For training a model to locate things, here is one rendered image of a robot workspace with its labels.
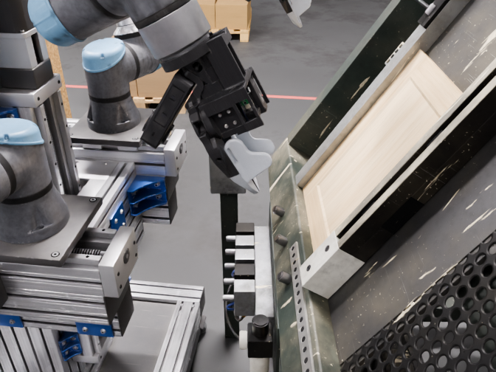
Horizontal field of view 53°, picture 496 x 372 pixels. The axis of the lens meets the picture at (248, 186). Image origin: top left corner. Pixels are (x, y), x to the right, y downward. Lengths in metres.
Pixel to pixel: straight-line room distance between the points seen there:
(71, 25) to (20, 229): 0.56
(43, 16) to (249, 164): 0.30
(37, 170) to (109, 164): 0.48
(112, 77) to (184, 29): 0.88
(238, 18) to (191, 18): 5.23
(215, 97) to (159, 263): 2.02
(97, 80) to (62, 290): 0.58
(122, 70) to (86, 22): 0.83
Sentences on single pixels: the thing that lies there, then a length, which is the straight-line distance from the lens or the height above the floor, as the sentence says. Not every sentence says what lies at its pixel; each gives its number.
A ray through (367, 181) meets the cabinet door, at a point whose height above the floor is 1.07.
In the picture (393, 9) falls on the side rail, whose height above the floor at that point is 1.34.
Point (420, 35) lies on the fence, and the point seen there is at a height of 1.33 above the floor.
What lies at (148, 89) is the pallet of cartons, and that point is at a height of 0.19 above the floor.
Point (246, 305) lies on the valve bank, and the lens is 1.34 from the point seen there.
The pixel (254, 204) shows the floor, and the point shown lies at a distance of 2.95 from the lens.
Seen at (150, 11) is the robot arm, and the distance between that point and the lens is 0.57.
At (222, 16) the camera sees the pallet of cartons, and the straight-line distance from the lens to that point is 5.82.
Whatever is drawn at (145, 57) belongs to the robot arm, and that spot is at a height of 1.22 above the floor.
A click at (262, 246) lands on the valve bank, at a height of 0.74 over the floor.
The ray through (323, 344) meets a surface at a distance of 1.03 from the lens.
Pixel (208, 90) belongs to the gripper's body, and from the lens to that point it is 0.61.
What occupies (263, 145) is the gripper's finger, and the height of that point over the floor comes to 1.37.
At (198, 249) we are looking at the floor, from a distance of 2.63.
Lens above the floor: 1.68
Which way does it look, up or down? 33 degrees down
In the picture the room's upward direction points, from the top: straight up
